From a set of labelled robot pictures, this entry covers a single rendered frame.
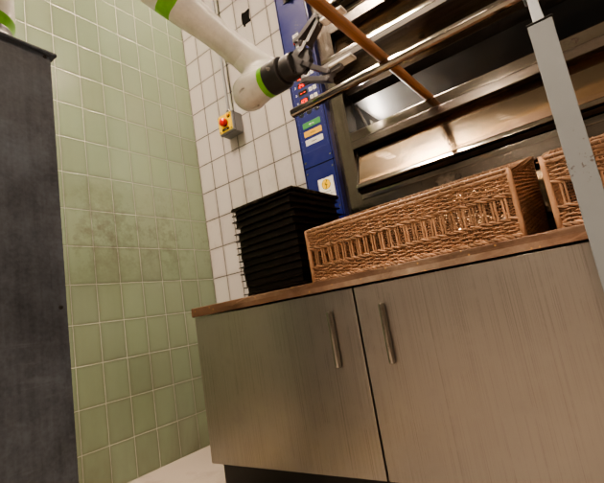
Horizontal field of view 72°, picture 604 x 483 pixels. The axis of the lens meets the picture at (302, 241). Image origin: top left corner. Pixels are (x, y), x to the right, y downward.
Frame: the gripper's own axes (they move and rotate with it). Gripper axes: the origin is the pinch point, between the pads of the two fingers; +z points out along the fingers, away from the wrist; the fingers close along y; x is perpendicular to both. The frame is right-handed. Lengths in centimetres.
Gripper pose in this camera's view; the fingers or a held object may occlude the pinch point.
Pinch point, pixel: (344, 34)
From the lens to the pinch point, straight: 120.9
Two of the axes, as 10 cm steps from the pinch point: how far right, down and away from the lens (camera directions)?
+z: 7.8, -2.3, -5.8
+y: 1.6, 9.7, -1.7
